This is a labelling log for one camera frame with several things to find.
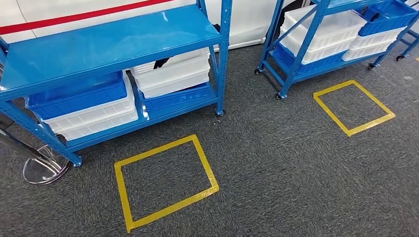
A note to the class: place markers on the blue metal shelf rack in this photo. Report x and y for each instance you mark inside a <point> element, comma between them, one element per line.
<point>98,49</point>
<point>408,47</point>
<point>296,62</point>

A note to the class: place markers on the yellow floor tape square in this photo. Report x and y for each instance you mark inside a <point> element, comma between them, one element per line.
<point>154,152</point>
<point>371,124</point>

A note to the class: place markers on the black plastic piece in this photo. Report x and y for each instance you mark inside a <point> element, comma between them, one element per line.
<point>162,63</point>

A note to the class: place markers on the white car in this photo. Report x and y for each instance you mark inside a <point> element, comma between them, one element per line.
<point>248,19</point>

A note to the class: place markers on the chrome base stanchion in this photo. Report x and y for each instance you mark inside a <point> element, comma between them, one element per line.
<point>42,170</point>

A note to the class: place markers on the red barrier belt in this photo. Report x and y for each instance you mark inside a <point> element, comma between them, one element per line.
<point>65,18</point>

